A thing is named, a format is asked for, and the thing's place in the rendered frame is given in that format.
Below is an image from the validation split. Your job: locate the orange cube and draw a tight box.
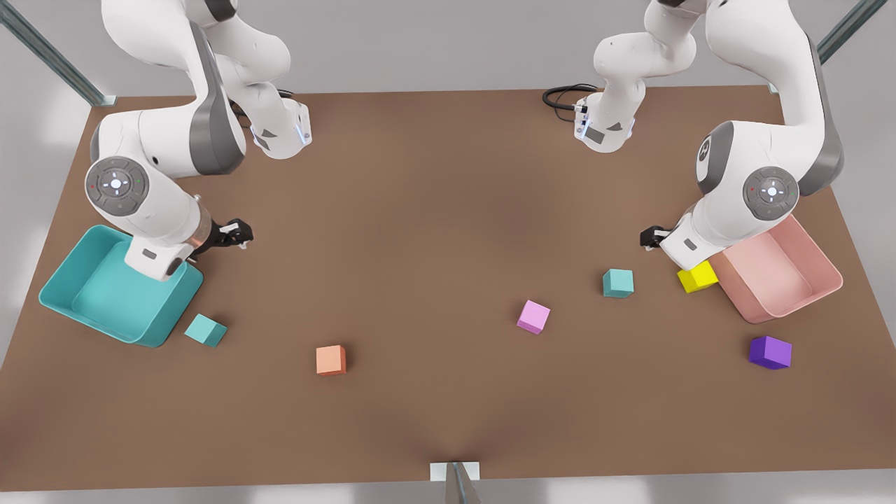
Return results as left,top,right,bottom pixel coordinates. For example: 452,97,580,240
316,344,347,377

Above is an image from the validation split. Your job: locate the silver frame post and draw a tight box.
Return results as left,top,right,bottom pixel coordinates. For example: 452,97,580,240
768,0,888,94
0,0,117,107
430,461,482,504

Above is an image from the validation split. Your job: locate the pink cube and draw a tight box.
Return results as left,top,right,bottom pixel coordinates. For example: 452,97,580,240
517,300,551,335

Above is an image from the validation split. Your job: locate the black cable loop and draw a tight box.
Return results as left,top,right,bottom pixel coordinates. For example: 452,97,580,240
542,84,600,124

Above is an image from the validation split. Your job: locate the light blue cube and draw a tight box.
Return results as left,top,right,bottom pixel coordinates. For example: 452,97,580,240
184,314,228,348
603,269,635,299

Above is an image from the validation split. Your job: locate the yellow cube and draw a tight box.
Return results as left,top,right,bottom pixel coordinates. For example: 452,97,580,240
677,261,720,294

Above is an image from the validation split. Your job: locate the purple cube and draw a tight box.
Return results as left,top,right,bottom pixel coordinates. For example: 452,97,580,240
748,335,793,370

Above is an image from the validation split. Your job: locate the pink plastic tray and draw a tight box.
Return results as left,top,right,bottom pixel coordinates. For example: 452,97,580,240
708,214,844,325

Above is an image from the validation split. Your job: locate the teal plastic tray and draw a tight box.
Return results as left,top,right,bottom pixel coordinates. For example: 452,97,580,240
39,225,204,348

